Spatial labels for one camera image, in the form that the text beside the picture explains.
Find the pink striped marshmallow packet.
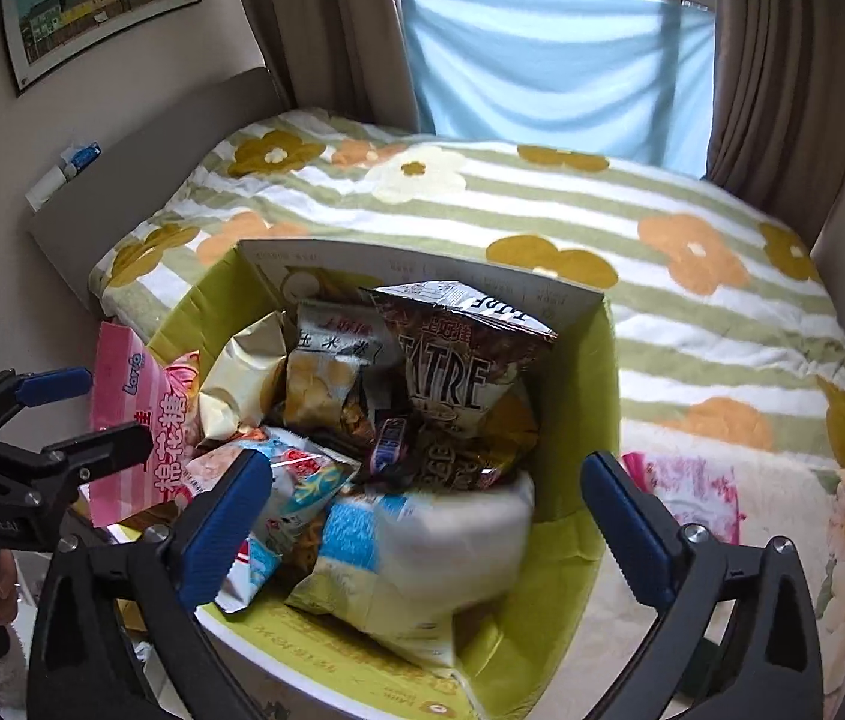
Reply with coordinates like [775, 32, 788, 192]
[88, 321, 202, 530]

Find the light blue cloth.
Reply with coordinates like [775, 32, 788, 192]
[400, 0, 718, 179]

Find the cream gold snack packet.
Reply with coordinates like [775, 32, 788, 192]
[197, 311, 290, 445]

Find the cream patterned tablecloth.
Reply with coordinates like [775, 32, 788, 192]
[565, 457, 845, 720]

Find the dark brown snack packet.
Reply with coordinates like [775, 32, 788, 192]
[411, 382, 541, 494]

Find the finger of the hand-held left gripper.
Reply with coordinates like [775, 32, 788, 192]
[0, 422, 155, 512]
[0, 366, 94, 437]

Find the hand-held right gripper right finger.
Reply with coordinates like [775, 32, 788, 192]
[580, 450, 825, 720]

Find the pink white snack packet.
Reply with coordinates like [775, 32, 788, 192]
[621, 450, 743, 545]

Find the blue white tube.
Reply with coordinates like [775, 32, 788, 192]
[61, 139, 103, 175]

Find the blue yellow snack packet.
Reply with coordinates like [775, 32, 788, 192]
[286, 499, 470, 674]

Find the white bread packet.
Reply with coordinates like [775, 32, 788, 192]
[362, 469, 536, 640]

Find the yellow-green cardboard box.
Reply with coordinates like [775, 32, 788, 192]
[141, 238, 622, 720]

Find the pale pink snack packet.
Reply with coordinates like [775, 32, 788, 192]
[184, 441, 275, 497]

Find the brown curtain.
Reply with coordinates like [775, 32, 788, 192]
[223, 0, 425, 137]
[703, 0, 845, 242]

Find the brown silver chip bag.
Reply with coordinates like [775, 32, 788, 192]
[370, 281, 560, 437]

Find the floral striped blanket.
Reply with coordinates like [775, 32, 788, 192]
[88, 109, 845, 505]

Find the waffle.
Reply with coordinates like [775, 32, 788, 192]
[272, 517, 328, 587]

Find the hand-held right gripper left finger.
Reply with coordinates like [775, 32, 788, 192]
[26, 448, 274, 720]

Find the framed wall poster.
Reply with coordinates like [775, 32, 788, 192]
[0, 0, 203, 100]

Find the small white object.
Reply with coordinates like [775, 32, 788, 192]
[23, 163, 68, 209]

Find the small dark candy bar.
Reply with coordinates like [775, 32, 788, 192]
[366, 416, 418, 482]

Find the pale green snack packet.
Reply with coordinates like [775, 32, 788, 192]
[283, 300, 409, 445]

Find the white red blue snack packet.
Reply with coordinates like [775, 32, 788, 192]
[216, 427, 364, 614]

